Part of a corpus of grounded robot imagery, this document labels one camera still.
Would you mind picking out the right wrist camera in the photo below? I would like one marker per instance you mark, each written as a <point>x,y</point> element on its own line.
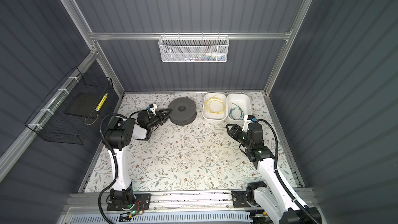
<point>247,120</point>

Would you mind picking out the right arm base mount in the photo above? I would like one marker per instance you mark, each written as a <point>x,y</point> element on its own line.
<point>245,198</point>

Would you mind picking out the left white plastic bin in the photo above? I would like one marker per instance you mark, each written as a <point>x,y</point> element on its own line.
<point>215,108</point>

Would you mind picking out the aluminium front rail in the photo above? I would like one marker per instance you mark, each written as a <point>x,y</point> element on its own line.
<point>164,201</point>

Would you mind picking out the black foam pad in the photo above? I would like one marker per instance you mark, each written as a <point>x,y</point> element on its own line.
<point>83,105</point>

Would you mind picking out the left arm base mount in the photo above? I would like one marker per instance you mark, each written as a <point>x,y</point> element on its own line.
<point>127,201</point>

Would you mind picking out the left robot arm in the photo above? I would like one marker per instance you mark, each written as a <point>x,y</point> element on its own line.
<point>120,131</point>

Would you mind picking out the right white plastic bin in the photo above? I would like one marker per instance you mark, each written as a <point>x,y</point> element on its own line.
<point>238,105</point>

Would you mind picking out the items in white basket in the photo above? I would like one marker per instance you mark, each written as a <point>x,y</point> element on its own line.
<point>207,57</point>

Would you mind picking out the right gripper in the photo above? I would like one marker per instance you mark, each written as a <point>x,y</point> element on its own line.
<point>236,130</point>

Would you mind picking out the white slotted cable duct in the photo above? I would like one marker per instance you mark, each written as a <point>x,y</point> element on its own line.
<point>212,217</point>

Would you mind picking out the black wire basket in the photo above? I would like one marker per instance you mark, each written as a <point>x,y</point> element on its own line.
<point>49,121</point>

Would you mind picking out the dark grey foam spool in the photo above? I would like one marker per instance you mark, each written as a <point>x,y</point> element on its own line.
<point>183,111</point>

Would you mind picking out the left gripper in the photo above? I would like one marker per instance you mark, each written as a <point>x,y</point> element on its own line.
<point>163,119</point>

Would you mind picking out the white plastic bin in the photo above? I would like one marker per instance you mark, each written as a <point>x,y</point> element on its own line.
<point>215,108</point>
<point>238,105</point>

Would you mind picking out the white wire mesh basket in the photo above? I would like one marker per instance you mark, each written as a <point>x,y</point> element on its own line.
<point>175,47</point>

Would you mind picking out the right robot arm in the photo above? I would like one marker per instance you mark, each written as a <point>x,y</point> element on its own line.
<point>274,194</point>

